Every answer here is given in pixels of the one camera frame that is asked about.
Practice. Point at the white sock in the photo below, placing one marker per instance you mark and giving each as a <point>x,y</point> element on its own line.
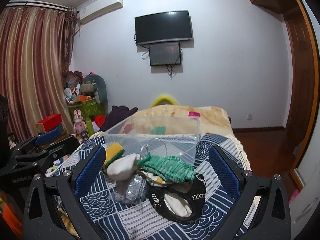
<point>124,167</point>

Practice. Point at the green knitted sock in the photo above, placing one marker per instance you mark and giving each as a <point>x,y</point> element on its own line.
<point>170,168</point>

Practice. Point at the dark purple garment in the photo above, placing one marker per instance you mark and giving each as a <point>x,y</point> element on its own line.
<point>118,114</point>

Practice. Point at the large wall television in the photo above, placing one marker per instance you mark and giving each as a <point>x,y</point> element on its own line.
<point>163,27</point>

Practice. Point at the pink rabbit plush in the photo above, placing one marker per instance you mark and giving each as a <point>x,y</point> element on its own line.
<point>80,128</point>

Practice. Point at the green bottle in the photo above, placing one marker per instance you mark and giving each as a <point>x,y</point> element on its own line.
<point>90,129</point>

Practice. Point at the red cloth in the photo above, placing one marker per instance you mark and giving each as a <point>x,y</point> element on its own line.
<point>99,120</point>

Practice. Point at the blue white patterned tablecloth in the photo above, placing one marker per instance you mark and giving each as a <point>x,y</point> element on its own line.
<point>125,221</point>

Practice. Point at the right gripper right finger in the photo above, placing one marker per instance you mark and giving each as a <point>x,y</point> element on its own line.
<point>271,220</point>

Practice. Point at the small wall monitor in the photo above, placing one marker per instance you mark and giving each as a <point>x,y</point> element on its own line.
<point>165,54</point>

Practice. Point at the grey green plush toy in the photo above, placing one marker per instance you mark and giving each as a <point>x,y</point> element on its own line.
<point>94,84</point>

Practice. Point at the yellow green sponge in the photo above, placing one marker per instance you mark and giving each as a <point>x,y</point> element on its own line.
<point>113,152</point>

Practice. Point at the beige patterned blanket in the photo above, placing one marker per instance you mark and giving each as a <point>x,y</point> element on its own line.
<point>178,120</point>

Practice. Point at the striped red gold curtain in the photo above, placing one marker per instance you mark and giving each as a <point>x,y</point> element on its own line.
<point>36,51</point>

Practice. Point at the clear plastic storage box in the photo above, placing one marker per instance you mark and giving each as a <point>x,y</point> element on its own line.
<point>182,146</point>

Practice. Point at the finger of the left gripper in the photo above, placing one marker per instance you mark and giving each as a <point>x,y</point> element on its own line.
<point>48,137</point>

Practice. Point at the red box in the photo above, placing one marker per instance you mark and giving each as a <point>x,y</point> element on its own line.
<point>47,124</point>

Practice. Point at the black patterned sock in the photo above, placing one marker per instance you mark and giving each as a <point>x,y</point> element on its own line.
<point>180,203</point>

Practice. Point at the yellow chair back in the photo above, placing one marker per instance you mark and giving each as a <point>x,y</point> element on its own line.
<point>164,99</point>

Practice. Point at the brown wooden door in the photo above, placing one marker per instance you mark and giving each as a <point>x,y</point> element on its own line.
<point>305,79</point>

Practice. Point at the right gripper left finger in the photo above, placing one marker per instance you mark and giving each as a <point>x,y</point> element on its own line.
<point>41,218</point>

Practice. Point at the silver glitter pouch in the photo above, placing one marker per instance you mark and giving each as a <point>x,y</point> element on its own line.
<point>132,191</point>

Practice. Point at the green cardboard box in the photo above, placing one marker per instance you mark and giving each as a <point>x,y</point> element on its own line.
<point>89,109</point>

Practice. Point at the white air conditioner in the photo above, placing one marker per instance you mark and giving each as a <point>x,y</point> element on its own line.
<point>97,8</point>

